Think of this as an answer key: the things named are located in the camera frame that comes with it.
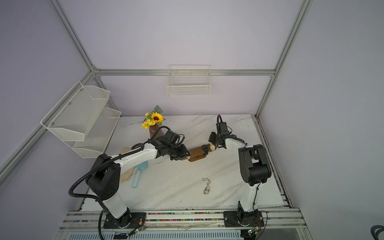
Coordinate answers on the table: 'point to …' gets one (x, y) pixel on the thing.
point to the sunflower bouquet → (156, 117)
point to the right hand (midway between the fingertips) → (212, 139)
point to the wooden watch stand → (197, 153)
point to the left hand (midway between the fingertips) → (188, 156)
